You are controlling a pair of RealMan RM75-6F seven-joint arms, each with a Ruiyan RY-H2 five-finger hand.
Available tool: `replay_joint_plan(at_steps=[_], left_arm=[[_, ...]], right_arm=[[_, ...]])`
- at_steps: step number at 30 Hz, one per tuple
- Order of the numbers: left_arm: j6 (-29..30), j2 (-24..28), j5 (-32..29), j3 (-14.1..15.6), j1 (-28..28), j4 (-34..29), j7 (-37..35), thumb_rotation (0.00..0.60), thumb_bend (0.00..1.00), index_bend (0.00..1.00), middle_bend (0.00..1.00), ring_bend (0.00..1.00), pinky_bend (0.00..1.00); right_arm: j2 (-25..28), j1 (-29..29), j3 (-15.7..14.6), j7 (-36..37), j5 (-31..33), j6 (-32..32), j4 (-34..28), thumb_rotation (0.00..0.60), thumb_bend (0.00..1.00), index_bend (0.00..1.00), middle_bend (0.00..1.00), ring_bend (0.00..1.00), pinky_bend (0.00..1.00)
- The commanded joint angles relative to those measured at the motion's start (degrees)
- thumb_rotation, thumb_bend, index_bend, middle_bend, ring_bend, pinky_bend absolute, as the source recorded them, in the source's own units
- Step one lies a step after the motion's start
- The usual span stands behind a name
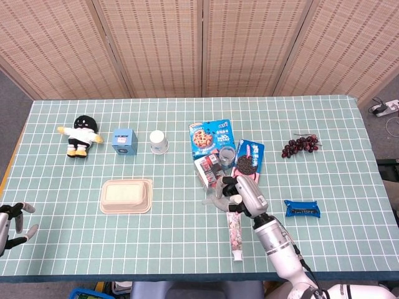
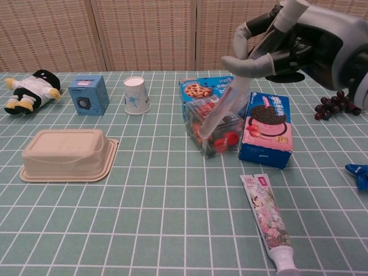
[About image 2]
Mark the blue snack wrapper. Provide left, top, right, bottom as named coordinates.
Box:
left=344, top=163, right=368, bottom=190

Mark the blue speaker box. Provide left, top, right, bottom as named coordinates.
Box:
left=68, top=75, right=110, bottom=116

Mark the green grid tablecloth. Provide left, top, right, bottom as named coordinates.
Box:
left=0, top=67, right=368, bottom=276

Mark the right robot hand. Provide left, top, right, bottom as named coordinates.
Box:
left=220, top=0, right=368, bottom=90

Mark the floral toothpaste tube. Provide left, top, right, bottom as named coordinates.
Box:
left=240, top=173, right=301, bottom=274

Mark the bamboo folding screen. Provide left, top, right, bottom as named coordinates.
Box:
left=0, top=0, right=368, bottom=73

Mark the pink blue Oreo box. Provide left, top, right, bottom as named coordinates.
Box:
left=237, top=91, right=294, bottom=170

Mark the clear plastic tube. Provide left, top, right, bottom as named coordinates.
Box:
left=199, top=0, right=310, bottom=141

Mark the clear box with red items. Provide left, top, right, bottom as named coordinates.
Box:
left=185, top=96, right=245, bottom=159

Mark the blue cookie bag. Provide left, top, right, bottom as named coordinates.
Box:
left=178, top=75, right=238, bottom=110

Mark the black penguin plush toy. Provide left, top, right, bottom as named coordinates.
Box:
left=4, top=69, right=63, bottom=116

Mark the white paper cup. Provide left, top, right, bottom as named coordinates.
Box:
left=123, top=76, right=152, bottom=116

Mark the beige pulp food container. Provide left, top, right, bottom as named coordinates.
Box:
left=19, top=128, right=120, bottom=183

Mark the dark red grape bunch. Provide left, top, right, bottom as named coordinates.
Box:
left=314, top=90, right=363, bottom=121

